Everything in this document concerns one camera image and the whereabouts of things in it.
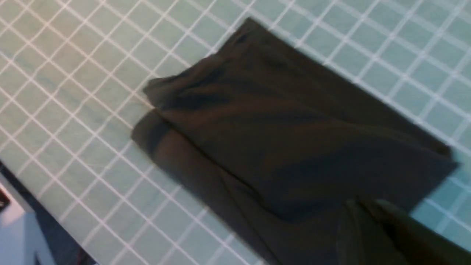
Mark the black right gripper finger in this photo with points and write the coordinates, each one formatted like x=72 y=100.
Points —
x=376 y=232

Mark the dark gray long-sleeve top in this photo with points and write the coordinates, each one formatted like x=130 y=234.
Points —
x=274 y=144

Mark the green checkered tablecloth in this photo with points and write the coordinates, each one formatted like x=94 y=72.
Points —
x=71 y=79

